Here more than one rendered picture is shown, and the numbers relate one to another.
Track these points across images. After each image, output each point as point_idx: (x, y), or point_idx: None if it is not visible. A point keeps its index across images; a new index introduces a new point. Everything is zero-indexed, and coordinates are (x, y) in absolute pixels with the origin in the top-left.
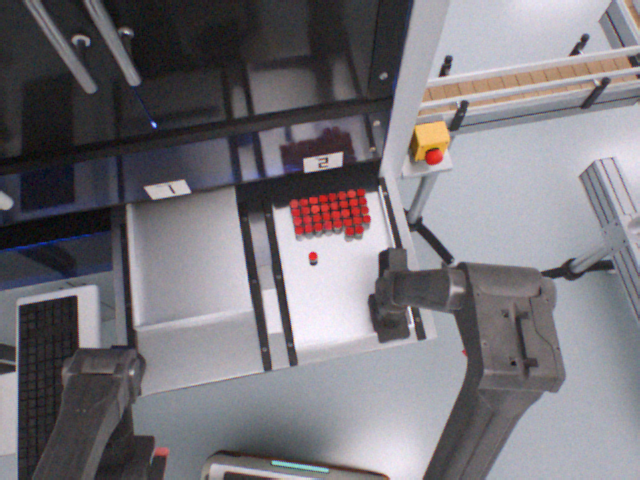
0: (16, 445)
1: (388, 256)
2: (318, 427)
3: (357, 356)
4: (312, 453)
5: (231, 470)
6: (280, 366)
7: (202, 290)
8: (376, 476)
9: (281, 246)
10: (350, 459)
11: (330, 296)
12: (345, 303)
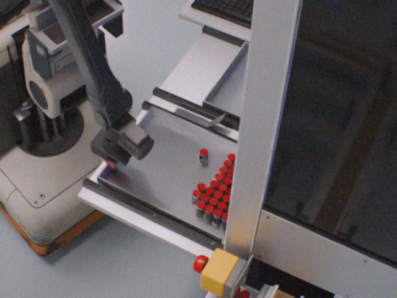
0: None
1: (142, 130)
2: (120, 249)
3: None
4: (107, 231)
5: (112, 12)
6: (151, 100)
7: (242, 92)
8: (49, 236)
9: (233, 151)
10: (79, 252)
11: (168, 154)
12: (154, 159)
